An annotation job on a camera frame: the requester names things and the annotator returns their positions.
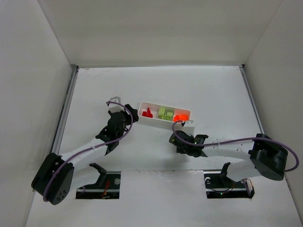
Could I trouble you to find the red half-round lego piece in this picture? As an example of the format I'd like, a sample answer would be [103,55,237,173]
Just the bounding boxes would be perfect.
[144,112,153,118]

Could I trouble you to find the orange round lego piece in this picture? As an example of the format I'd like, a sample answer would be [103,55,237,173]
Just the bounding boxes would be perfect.
[179,114,189,121]

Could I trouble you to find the orange half-round lego piece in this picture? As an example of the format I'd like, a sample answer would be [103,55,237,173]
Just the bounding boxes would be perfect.
[173,115,180,122]

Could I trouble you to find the green lego brick studs up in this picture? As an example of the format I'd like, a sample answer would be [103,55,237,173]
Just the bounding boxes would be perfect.
[158,107,166,117]

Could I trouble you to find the green lego brick underside up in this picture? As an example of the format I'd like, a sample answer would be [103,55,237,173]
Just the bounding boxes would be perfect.
[163,109,174,121]

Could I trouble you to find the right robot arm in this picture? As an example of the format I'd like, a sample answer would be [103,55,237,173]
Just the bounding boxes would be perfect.
[169,131,288,182]

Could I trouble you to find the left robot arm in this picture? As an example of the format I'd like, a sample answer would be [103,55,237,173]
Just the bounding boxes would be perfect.
[31,101,139,205]

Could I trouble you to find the white three-compartment tray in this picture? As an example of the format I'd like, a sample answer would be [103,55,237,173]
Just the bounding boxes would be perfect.
[138,102,191,129]

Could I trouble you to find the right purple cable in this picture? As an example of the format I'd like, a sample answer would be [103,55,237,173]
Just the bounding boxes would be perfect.
[171,120,300,172]

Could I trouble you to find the purple cable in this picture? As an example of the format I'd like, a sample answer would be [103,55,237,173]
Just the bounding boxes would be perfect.
[171,120,300,172]
[42,100,134,202]

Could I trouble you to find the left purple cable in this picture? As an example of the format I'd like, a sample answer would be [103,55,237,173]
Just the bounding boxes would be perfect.
[42,100,134,202]

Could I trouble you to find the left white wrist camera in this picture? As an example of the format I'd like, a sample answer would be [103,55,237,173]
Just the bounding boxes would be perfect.
[107,96,124,114]

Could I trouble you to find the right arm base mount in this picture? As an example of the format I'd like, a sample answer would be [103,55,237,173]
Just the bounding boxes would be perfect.
[204,162,255,199]

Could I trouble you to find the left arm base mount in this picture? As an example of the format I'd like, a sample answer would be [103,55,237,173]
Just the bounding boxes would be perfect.
[75,163,121,200]

